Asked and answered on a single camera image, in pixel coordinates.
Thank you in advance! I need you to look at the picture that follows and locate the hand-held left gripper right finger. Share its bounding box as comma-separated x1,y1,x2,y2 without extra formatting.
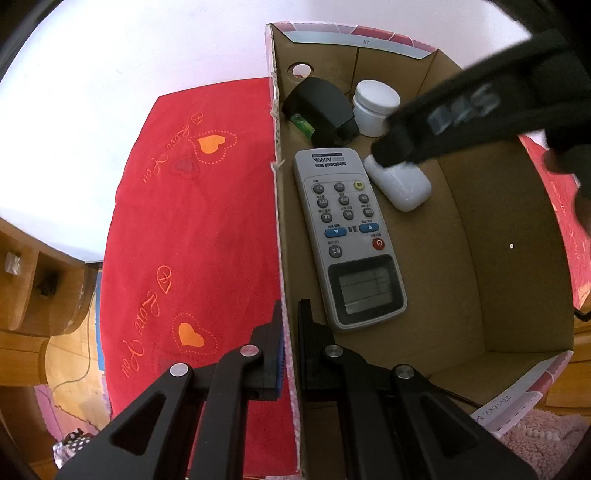
295,299,539,480

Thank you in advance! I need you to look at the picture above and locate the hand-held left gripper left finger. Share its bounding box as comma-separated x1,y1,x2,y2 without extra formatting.
55,300,284,480

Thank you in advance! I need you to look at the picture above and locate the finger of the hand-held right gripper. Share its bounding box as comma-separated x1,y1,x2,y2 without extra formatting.
372,110,429,169

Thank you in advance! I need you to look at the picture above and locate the white earbud case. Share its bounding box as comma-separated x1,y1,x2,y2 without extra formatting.
364,154,432,213

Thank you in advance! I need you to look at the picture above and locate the white round jar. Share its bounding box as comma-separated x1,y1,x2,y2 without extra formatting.
352,80,402,138

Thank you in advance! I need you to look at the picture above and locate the grey remote control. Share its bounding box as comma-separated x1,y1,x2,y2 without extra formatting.
293,148,408,330

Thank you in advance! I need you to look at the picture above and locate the pink patterned cardboard box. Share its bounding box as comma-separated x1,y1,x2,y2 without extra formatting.
265,21,575,480

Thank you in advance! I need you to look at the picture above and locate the pink foam floor mat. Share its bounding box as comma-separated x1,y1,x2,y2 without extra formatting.
34,385,112,444

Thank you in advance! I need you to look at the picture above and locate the black polka dot bag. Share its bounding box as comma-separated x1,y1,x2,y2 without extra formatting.
54,429,100,472

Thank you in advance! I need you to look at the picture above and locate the wooden shelf unit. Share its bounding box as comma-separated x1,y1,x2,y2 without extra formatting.
0,217,100,386

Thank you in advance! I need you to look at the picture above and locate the person's pink fleece clothing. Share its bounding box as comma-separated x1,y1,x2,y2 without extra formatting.
499,408,591,480

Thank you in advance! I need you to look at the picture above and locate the black cable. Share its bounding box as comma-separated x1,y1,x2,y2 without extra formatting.
427,381,481,414

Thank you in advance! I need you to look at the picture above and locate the thin floor cable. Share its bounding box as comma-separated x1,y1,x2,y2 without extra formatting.
50,355,100,404

